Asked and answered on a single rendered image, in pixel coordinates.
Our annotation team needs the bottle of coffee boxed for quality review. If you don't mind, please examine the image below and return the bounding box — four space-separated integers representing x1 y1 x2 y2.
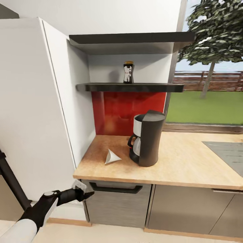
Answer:
123 61 135 84

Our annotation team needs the paper coffee filter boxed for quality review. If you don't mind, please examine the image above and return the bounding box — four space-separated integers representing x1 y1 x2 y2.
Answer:
105 149 121 164

